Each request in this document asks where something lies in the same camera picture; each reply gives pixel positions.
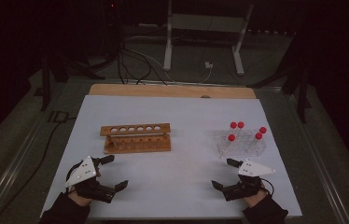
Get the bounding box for white table board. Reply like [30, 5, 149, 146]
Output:
[40, 94, 303, 219]

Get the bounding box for bundle of black cables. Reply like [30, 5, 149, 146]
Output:
[116, 40, 169, 86]

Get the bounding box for white plug with cable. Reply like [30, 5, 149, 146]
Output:
[198, 61, 215, 85]

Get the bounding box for white metal stand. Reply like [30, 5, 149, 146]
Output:
[162, 0, 256, 77]

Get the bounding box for person's right hand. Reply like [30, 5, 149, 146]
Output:
[243, 187, 271, 209]

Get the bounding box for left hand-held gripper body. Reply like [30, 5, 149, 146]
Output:
[64, 155, 117, 204]

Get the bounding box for wooden test tube rack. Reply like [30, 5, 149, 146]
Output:
[99, 122, 173, 156]

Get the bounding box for person's left hand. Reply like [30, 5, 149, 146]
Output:
[67, 189, 93, 207]

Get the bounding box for hand-held gripper cable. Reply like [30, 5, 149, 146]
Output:
[65, 160, 84, 185]
[259, 177, 275, 198]

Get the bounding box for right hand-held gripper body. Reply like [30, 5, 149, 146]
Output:
[221, 159, 276, 203]

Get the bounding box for long black floor cable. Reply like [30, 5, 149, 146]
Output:
[0, 116, 77, 224]

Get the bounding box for right hand-held gripper cable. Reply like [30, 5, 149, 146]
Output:
[259, 177, 275, 198]

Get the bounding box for left hand-held gripper cable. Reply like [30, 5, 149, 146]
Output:
[65, 160, 84, 185]

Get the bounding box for red-capped test tube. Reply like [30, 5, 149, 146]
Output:
[228, 121, 238, 143]
[254, 126, 268, 147]
[226, 133, 236, 157]
[249, 132, 263, 154]
[235, 120, 245, 141]

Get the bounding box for black floor stand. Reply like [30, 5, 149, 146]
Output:
[39, 46, 105, 112]
[246, 31, 313, 124]

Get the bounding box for clear plastic test tube rack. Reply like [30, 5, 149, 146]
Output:
[215, 127, 268, 161]

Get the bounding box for metal floor rail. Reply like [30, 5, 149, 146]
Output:
[283, 92, 349, 224]
[0, 83, 71, 224]

